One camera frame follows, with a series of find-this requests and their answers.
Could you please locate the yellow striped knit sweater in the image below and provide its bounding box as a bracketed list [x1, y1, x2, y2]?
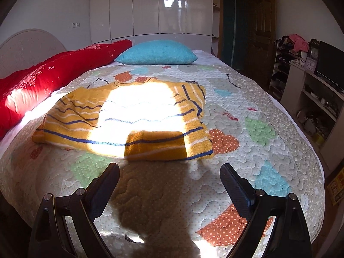
[32, 77, 214, 161]

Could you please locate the patchwork heart quilt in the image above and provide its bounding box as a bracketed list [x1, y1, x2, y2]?
[1, 64, 325, 257]

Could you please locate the white shelving unit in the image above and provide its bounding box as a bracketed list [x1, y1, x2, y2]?
[268, 35, 343, 172]

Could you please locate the red duvet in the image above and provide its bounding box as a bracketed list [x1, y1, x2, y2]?
[1, 39, 132, 138]

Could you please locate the square white clock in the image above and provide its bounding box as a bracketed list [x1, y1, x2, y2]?
[304, 57, 317, 73]

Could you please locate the black television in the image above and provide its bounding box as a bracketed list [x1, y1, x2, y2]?
[315, 41, 343, 90]

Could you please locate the round black clock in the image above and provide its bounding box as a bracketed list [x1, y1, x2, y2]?
[310, 47, 319, 60]

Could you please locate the white bed headboard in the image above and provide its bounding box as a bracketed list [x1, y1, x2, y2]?
[0, 29, 66, 78]

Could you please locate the pink cloth on shelf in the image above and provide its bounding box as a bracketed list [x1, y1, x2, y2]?
[289, 34, 309, 52]

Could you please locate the teal pillow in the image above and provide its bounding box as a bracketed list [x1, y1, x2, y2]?
[115, 40, 198, 65]

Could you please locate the brown wooden door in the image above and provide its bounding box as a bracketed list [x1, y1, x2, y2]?
[218, 0, 276, 90]

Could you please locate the white glossy wardrobe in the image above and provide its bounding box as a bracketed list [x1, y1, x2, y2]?
[90, 0, 213, 52]

